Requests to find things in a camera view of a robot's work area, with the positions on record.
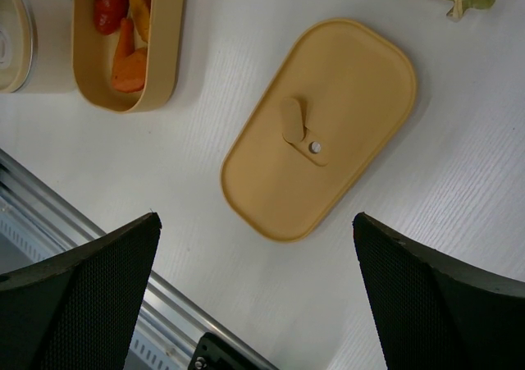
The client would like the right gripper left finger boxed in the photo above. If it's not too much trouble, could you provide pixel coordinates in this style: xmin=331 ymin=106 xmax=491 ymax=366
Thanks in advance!
xmin=1 ymin=212 xmax=162 ymax=369

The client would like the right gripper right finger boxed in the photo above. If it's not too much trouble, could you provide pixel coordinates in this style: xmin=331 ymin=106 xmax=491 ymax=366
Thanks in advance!
xmin=353 ymin=212 xmax=524 ymax=369

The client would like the oblong tan box lid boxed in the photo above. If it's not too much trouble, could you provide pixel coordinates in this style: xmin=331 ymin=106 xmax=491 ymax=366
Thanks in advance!
xmin=221 ymin=18 xmax=418 ymax=242

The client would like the orange toy chicken leg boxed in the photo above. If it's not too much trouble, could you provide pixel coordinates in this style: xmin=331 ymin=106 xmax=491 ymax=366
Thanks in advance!
xmin=111 ymin=18 xmax=148 ymax=94

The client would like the oblong tan lunch box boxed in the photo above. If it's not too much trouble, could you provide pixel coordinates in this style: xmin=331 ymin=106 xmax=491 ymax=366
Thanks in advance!
xmin=72 ymin=0 xmax=185 ymax=114

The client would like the round tan lid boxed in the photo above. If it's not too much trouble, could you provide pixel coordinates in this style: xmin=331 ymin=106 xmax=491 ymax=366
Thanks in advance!
xmin=1 ymin=0 xmax=34 ymax=94

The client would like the small orange toy piece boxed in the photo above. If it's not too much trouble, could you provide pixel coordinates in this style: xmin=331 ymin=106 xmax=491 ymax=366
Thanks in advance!
xmin=129 ymin=0 xmax=152 ymax=43

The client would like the round steel container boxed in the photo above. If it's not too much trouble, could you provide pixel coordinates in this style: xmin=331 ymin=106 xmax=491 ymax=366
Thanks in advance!
xmin=11 ymin=0 xmax=75 ymax=94

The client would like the red toy shrimp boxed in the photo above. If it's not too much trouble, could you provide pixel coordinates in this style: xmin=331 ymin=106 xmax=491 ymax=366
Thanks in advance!
xmin=94 ymin=0 xmax=129 ymax=35

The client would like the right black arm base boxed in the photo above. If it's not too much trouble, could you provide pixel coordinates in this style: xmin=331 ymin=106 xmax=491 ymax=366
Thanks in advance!
xmin=188 ymin=332 xmax=259 ymax=370

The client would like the grey slotted cable duct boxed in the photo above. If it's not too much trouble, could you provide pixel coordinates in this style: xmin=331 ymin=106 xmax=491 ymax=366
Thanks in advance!
xmin=1 ymin=199 xmax=193 ymax=369

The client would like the aluminium mounting rail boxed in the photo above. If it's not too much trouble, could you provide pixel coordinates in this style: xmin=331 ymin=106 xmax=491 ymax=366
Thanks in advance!
xmin=1 ymin=152 xmax=274 ymax=369

